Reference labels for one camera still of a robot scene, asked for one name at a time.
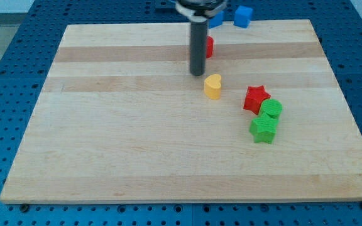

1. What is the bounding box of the red star block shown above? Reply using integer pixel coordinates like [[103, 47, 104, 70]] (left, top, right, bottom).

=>
[[243, 85, 271, 115]]

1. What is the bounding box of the blue block behind rod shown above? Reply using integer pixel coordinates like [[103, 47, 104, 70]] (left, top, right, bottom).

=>
[[208, 11, 224, 29]]

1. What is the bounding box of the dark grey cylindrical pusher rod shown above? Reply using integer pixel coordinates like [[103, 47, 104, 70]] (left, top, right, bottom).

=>
[[190, 21, 207, 76]]

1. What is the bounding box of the red circle block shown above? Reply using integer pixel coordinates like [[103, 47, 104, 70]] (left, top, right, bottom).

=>
[[206, 36, 214, 58]]

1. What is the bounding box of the green star block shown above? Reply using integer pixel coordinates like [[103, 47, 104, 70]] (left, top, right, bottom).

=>
[[249, 114, 278, 144]]

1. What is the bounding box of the light wooden board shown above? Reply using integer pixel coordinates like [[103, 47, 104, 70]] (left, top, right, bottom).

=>
[[0, 19, 362, 204]]

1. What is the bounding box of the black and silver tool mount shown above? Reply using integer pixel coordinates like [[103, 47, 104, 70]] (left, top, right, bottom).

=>
[[175, 0, 228, 22]]

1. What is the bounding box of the yellow heart block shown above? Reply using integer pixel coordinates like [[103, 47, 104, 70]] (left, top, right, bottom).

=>
[[204, 74, 222, 100]]

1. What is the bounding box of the blue cube block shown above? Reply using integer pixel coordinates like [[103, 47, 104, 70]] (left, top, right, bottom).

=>
[[233, 6, 253, 28]]

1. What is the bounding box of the green circle block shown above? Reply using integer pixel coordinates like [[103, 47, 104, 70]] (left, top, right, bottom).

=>
[[258, 99, 283, 119]]

